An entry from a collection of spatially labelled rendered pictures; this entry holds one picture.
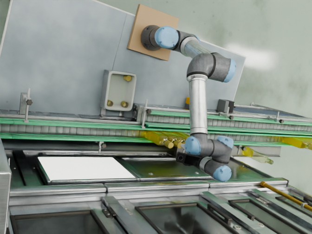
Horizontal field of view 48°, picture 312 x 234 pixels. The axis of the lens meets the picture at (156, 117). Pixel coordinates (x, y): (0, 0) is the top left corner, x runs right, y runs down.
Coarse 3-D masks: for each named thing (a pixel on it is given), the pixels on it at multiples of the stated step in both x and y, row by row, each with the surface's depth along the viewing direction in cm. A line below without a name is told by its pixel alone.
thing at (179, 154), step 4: (180, 152) 167; (176, 156) 167; (180, 156) 166; (184, 156) 167; (188, 156) 167; (192, 156) 167; (196, 156) 167; (176, 160) 167; (180, 160) 167; (184, 160) 167; (188, 160) 167; (192, 160) 167; (196, 160) 167; (192, 164) 167; (196, 164) 167
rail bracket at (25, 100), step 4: (28, 88) 170; (28, 92) 170; (20, 96) 179; (24, 96) 177; (28, 96) 170; (20, 100) 179; (24, 100) 179; (28, 100) 166; (20, 104) 179; (24, 104) 180; (28, 104) 166; (20, 108) 179; (24, 108) 180; (20, 112) 180; (24, 112) 181; (24, 120) 172
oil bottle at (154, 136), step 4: (144, 132) 212; (148, 132) 208; (152, 132) 204; (156, 132) 204; (144, 136) 212; (148, 136) 208; (152, 136) 203; (156, 136) 199; (160, 136) 196; (164, 136) 197; (152, 140) 203; (156, 140) 199; (160, 140) 196; (160, 144) 196
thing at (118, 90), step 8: (112, 72) 200; (120, 72) 202; (112, 80) 209; (120, 80) 211; (112, 88) 210; (120, 88) 212; (128, 88) 213; (112, 96) 211; (120, 96) 213; (128, 96) 213; (104, 104) 203; (120, 104) 214
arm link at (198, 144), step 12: (192, 60) 161; (204, 60) 159; (192, 72) 157; (204, 72) 157; (192, 84) 157; (204, 84) 157; (192, 96) 155; (204, 96) 155; (192, 108) 154; (204, 108) 154; (192, 120) 152; (204, 120) 152; (192, 132) 151; (204, 132) 150; (192, 144) 146; (204, 144) 148
